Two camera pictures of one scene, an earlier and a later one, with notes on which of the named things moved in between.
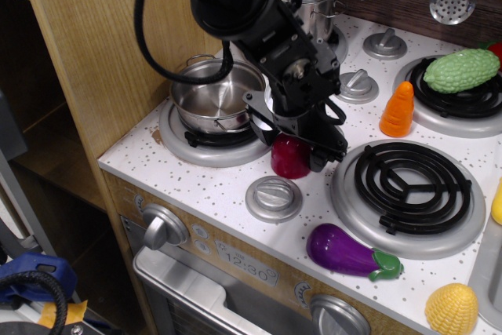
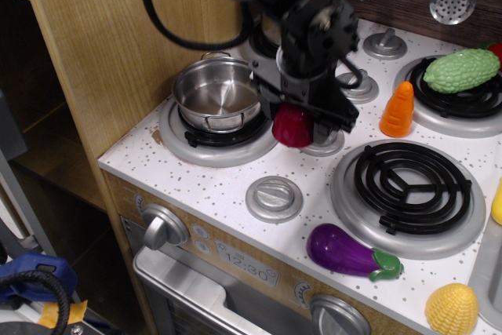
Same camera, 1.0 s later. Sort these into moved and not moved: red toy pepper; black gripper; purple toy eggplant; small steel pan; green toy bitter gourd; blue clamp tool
Moved: black gripper; red toy pepper
Not moved: purple toy eggplant; small steel pan; blue clamp tool; green toy bitter gourd
